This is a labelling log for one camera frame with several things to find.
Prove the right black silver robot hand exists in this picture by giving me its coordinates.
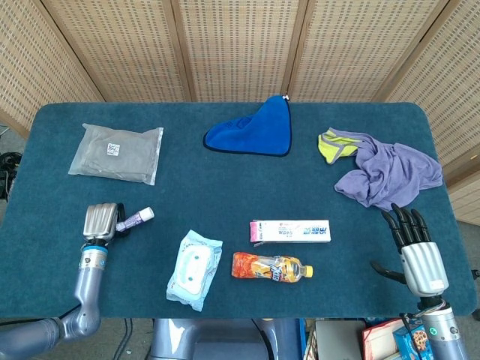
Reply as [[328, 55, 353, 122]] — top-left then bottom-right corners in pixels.
[[370, 203, 450, 298]]

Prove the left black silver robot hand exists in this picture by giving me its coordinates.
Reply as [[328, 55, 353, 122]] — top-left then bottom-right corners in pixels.
[[82, 202, 132, 241]]

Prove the purple toothpaste tube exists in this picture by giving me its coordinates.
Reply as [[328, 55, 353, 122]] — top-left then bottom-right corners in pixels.
[[115, 206, 155, 232]]

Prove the white pink toothpaste box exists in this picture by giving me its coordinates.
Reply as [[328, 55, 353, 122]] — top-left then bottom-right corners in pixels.
[[249, 219, 332, 248]]

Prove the grey plastic bag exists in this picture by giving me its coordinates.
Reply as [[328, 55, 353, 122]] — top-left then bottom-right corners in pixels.
[[67, 122, 165, 186]]

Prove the blue chocolate chip cookie package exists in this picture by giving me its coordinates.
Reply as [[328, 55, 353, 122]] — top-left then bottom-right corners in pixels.
[[392, 324, 436, 360]]

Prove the blue folded cloth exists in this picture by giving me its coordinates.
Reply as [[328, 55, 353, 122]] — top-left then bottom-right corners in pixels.
[[202, 93, 293, 158]]

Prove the red-edged book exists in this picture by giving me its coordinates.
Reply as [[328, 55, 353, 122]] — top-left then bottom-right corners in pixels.
[[361, 317, 405, 360]]

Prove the purple shirt with yellow-green trim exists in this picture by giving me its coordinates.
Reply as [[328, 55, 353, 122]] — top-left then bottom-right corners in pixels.
[[317, 127, 444, 212]]

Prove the light blue wet wipes pack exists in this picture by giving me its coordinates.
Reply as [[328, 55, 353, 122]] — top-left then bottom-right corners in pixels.
[[166, 229, 224, 312]]

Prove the grey flat laptop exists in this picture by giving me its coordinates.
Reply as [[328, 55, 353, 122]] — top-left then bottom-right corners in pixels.
[[313, 319, 367, 360]]

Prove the dark teal table cover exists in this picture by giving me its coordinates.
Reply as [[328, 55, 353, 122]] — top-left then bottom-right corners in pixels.
[[0, 101, 476, 320]]

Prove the orange drink bottle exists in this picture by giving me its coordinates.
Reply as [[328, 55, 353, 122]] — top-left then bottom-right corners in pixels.
[[231, 251, 314, 281]]

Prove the grey-blue robot torso base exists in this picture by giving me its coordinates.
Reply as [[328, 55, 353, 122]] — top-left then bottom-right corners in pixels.
[[149, 317, 301, 360]]

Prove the wooden lattice folding screen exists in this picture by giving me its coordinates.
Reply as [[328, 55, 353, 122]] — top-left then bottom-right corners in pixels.
[[0, 0, 480, 226]]

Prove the black cable bundle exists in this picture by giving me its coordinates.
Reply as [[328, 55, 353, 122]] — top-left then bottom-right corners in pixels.
[[0, 151, 23, 200]]

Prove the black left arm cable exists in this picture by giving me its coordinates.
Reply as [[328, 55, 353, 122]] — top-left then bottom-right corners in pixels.
[[0, 302, 82, 326]]

